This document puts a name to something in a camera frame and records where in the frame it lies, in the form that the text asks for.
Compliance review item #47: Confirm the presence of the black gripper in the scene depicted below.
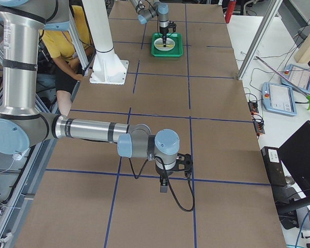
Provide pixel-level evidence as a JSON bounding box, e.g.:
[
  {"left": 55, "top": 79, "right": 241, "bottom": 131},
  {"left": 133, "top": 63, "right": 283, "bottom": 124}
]
[
  {"left": 156, "top": 162, "right": 175, "bottom": 193},
  {"left": 160, "top": 26, "right": 168, "bottom": 47}
]

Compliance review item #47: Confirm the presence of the yellow plastic spoon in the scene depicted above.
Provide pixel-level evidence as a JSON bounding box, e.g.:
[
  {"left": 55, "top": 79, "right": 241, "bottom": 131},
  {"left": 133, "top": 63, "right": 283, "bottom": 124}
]
[{"left": 155, "top": 44, "right": 175, "bottom": 48}]

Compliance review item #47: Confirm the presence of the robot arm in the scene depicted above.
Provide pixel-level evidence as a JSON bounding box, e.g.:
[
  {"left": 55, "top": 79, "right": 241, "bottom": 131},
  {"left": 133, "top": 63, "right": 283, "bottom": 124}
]
[
  {"left": 0, "top": 1, "right": 180, "bottom": 192},
  {"left": 130, "top": 0, "right": 169, "bottom": 47}
]

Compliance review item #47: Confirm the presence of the white round plate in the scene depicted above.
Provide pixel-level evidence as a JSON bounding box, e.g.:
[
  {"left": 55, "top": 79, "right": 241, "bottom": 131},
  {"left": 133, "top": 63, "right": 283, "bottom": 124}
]
[{"left": 153, "top": 38, "right": 175, "bottom": 52}]

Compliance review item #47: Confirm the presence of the green plastic tray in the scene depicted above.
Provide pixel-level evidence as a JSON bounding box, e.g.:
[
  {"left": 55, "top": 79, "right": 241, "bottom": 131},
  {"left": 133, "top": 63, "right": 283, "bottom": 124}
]
[{"left": 151, "top": 33, "right": 183, "bottom": 57}]

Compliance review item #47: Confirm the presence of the red fire extinguisher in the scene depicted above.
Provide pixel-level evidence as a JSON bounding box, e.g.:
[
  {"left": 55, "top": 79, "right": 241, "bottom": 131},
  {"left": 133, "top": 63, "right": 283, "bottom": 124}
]
[{"left": 225, "top": 0, "right": 236, "bottom": 24}]

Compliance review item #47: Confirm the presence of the person in yellow shirt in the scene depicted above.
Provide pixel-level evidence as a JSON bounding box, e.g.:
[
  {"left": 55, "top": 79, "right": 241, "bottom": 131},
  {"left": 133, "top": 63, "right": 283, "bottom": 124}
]
[{"left": 42, "top": 4, "right": 94, "bottom": 116}]

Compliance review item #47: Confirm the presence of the orange black power strip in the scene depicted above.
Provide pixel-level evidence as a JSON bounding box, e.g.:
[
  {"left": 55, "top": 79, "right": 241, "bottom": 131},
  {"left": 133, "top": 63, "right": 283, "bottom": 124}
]
[{"left": 248, "top": 101, "right": 265, "bottom": 137}]

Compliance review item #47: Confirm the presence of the black computer box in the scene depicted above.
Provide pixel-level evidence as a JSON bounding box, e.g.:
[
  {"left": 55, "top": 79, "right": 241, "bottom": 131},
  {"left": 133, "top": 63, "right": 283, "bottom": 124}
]
[{"left": 261, "top": 146, "right": 295, "bottom": 188}]

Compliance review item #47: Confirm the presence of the near teach pendant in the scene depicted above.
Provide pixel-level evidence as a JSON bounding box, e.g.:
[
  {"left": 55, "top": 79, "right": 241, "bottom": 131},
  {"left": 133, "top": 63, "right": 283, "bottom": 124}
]
[{"left": 262, "top": 82, "right": 297, "bottom": 116}]

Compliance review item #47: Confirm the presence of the teach pendant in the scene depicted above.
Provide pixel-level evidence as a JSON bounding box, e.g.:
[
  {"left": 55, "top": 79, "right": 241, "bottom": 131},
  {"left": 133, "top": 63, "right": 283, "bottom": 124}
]
[
  {"left": 282, "top": 64, "right": 310, "bottom": 93},
  {"left": 262, "top": 82, "right": 297, "bottom": 116}
]

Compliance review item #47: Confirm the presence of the black monitor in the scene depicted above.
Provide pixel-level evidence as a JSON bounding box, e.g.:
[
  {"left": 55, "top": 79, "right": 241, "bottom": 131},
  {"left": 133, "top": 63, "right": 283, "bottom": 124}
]
[{"left": 277, "top": 120, "right": 310, "bottom": 215}]

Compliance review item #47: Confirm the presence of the far teach pendant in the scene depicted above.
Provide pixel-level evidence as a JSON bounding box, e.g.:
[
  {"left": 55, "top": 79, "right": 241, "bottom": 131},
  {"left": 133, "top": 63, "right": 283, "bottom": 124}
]
[{"left": 282, "top": 64, "right": 310, "bottom": 93}]

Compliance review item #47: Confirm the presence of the wooden board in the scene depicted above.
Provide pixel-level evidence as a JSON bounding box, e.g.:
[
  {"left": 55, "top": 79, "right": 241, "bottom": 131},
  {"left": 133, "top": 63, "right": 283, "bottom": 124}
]
[{"left": 294, "top": 34, "right": 310, "bottom": 64}]

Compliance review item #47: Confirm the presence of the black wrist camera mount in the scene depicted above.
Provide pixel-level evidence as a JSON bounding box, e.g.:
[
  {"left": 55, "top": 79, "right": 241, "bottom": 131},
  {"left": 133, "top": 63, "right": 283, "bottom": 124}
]
[
  {"left": 168, "top": 21, "right": 176, "bottom": 33},
  {"left": 172, "top": 153, "right": 193, "bottom": 174}
]

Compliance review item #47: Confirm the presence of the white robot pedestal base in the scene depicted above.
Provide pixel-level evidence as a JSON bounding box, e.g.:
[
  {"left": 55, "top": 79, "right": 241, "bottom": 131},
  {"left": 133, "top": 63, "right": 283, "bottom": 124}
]
[{"left": 82, "top": 0, "right": 129, "bottom": 85}]

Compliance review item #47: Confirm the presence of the aluminium frame post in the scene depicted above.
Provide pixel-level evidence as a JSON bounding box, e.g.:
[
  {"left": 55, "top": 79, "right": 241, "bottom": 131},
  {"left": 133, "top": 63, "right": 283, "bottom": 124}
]
[{"left": 237, "top": 0, "right": 283, "bottom": 80}]

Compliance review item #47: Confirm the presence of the green handled reacher tool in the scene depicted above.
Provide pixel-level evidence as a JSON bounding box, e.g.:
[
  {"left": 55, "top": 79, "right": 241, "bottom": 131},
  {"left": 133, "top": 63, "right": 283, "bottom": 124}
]
[{"left": 255, "top": 56, "right": 310, "bottom": 110}]

